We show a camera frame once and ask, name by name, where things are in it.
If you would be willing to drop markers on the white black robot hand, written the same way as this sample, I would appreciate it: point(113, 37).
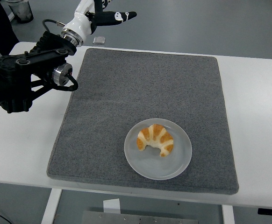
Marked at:
point(80, 23)

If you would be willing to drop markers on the golden croissant bread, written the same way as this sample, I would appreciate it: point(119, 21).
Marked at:
point(154, 137)

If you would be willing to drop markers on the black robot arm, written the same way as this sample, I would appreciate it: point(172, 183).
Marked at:
point(9, 67)

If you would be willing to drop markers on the round grey plate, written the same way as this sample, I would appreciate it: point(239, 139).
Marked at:
point(154, 168)

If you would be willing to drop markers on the grey metal plate with screws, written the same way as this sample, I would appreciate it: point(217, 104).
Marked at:
point(126, 219)

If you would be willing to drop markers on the silver floor socket cover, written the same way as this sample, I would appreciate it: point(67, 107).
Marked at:
point(99, 40)

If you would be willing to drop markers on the black mesh waste bin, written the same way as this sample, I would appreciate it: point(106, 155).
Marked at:
point(22, 11)

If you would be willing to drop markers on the grey felt mat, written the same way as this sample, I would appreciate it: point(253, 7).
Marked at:
point(150, 81)

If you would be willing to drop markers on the white table leg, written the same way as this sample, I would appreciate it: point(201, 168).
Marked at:
point(50, 207)
point(228, 215)

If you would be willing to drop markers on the black table control panel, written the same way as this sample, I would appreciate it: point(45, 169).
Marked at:
point(271, 211)

